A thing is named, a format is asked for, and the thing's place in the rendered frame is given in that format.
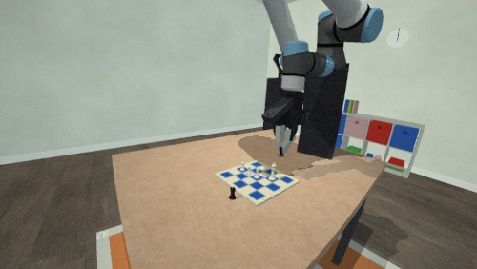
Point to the blue and cream chessboard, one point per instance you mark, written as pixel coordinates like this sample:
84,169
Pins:
257,191

